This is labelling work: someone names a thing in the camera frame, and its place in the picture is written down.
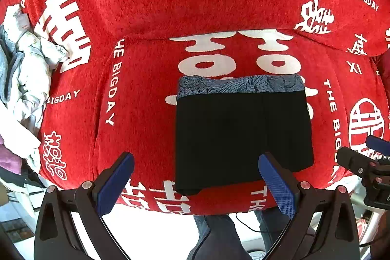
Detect grey garment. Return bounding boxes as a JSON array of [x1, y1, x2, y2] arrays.
[[0, 24, 25, 104]]

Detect person's left leg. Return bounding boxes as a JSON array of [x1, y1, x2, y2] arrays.
[[186, 214, 253, 260]]

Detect person's leg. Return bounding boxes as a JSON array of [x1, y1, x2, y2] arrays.
[[186, 214, 253, 260], [254, 208, 293, 251]]

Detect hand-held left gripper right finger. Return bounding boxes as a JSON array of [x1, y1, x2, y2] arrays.
[[258, 152, 360, 260]]

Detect black pants with blue waistband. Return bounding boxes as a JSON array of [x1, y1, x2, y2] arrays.
[[175, 74, 314, 196]]

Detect red printed sofa cover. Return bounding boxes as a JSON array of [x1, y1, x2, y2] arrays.
[[0, 0, 390, 216]]

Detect black cable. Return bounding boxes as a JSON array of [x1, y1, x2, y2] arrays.
[[236, 213, 275, 233]]

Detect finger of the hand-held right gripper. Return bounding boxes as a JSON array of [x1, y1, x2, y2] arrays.
[[366, 135, 390, 157], [337, 147, 381, 184]]

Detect person's right leg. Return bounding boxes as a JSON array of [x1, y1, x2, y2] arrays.
[[254, 208, 293, 251]]

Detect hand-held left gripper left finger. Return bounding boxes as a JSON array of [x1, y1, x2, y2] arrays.
[[33, 152, 135, 260]]

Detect white floral garment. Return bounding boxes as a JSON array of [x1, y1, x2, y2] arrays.
[[3, 4, 69, 172]]

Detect purple cloth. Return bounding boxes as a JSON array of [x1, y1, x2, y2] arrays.
[[0, 138, 31, 175]]

